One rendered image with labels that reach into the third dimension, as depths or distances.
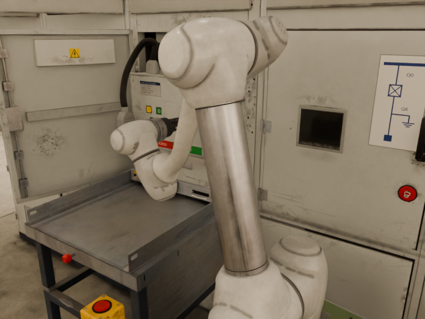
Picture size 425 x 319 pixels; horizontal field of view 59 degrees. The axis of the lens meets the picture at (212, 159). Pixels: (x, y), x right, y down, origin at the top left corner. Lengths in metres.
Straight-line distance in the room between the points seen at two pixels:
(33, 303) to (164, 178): 1.65
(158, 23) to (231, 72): 1.11
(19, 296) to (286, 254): 2.08
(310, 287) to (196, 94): 0.55
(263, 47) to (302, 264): 0.53
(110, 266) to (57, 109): 0.82
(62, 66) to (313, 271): 1.37
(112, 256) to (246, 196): 0.68
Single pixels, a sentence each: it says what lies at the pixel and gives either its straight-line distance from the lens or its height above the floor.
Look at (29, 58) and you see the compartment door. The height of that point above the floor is 1.46.
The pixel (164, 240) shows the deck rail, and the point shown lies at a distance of 1.35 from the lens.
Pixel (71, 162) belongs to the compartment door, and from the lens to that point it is 1.95.
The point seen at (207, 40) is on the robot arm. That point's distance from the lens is 0.74.
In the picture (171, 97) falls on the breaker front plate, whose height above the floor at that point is 1.30.
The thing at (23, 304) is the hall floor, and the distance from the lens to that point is 2.72.
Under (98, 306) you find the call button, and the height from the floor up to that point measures 0.91.
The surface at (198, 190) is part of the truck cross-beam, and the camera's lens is 1.68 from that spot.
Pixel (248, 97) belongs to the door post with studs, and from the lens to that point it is 1.59.
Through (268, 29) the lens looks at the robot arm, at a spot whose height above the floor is 1.57.
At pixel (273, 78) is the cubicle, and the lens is 1.51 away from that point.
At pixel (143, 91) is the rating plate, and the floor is 1.32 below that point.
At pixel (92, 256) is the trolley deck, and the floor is 0.85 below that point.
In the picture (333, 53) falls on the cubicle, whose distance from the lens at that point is 1.42.
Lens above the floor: 1.57
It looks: 19 degrees down
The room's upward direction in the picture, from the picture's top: straight up
